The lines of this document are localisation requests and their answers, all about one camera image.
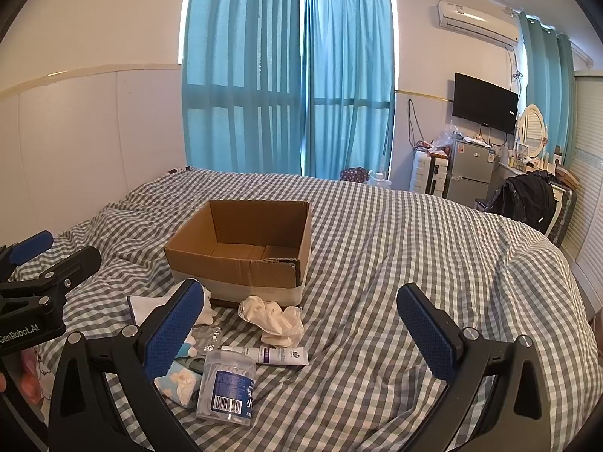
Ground white bunny figurine blue star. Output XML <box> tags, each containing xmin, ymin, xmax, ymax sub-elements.
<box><xmin>154</xmin><ymin>331</ymin><xmax>205</xmax><ymax>409</ymax></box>

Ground white sock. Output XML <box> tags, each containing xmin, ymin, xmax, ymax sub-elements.
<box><xmin>127</xmin><ymin>281</ymin><xmax>217</xmax><ymax>325</ymax></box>

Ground silver foil blister pack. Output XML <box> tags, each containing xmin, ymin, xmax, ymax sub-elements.
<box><xmin>191</xmin><ymin>324</ymin><xmax>223</xmax><ymax>356</ymax></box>

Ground clear cotton swab box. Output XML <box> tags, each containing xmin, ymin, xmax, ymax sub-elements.
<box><xmin>196</xmin><ymin>349</ymin><xmax>257</xmax><ymax>426</ymax></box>

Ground white cream tube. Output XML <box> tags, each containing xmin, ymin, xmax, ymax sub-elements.
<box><xmin>222</xmin><ymin>346</ymin><xmax>309</xmax><ymax>367</ymax></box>

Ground cream sock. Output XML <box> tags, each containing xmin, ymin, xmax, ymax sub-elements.
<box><xmin>238</xmin><ymin>296</ymin><xmax>305</xmax><ymax>348</ymax></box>

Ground grey-green scissors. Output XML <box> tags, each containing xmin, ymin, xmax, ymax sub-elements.
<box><xmin>176</xmin><ymin>357</ymin><xmax>205</xmax><ymax>376</ymax></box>

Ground grey checked bed cover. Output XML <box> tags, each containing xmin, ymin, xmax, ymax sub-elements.
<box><xmin>8</xmin><ymin>166</ymin><xmax>603</xmax><ymax>452</ymax></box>

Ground brown cardboard box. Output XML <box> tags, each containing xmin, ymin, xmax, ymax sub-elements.
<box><xmin>165</xmin><ymin>200</ymin><xmax>312</xmax><ymax>307</ymax></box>

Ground white slatted wardrobe door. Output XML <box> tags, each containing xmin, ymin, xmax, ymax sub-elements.
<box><xmin>562</xmin><ymin>70</ymin><xmax>602</xmax><ymax>309</ymax></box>

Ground black backpack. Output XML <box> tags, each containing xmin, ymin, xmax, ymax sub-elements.
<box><xmin>487</xmin><ymin>171</ymin><xmax>556</xmax><ymax>234</ymax></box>

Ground wooden dressing table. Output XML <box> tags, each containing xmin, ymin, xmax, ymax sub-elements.
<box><xmin>487</xmin><ymin>155</ymin><xmax>577</xmax><ymax>200</ymax></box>

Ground grey mini fridge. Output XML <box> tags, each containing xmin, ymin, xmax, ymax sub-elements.
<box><xmin>445</xmin><ymin>140</ymin><xmax>496</xmax><ymax>207</ymax></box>

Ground white suitcase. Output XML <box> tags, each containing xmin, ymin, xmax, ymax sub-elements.
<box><xmin>410</xmin><ymin>148</ymin><xmax>449</xmax><ymax>198</ymax></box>

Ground clear water bottle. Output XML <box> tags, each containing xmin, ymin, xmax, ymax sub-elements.
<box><xmin>366</xmin><ymin>170</ymin><xmax>392</xmax><ymax>190</ymax></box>

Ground white oval mirror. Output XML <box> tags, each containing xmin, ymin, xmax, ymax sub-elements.
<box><xmin>515</xmin><ymin>104</ymin><xmax>548</xmax><ymax>158</ymax></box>

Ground clear plastic bag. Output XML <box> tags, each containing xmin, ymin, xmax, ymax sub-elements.
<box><xmin>430</xmin><ymin>124</ymin><xmax>459</xmax><ymax>150</ymax></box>

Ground dark patterned bag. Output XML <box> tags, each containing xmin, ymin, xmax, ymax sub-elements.
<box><xmin>339</xmin><ymin>167</ymin><xmax>369</xmax><ymax>184</ymax></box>

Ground left blue curtain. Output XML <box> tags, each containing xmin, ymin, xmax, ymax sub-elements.
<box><xmin>182</xmin><ymin>0</ymin><xmax>302</xmax><ymax>174</ymax></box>

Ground blue curtain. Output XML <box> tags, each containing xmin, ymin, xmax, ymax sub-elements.
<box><xmin>518</xmin><ymin>12</ymin><xmax>575</xmax><ymax>165</ymax></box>
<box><xmin>303</xmin><ymin>0</ymin><xmax>396</xmax><ymax>180</ymax></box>
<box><xmin>182</xmin><ymin>0</ymin><xmax>302</xmax><ymax>174</ymax></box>

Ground far blue curtain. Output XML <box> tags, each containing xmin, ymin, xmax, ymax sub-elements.
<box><xmin>518</xmin><ymin>12</ymin><xmax>575</xmax><ymax>165</ymax></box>

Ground right blue curtain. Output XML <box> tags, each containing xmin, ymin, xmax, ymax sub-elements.
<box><xmin>303</xmin><ymin>0</ymin><xmax>396</xmax><ymax>180</ymax></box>

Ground white air conditioner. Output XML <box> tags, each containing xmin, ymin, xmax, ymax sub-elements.
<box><xmin>438</xmin><ymin>0</ymin><xmax>519</xmax><ymax>48</ymax></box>

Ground black wall television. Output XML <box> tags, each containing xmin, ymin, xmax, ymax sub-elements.
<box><xmin>452</xmin><ymin>72</ymin><xmax>519</xmax><ymax>135</ymax></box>

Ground hanging black cable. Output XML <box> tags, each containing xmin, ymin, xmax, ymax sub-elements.
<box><xmin>407</xmin><ymin>98</ymin><xmax>427</xmax><ymax>150</ymax></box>

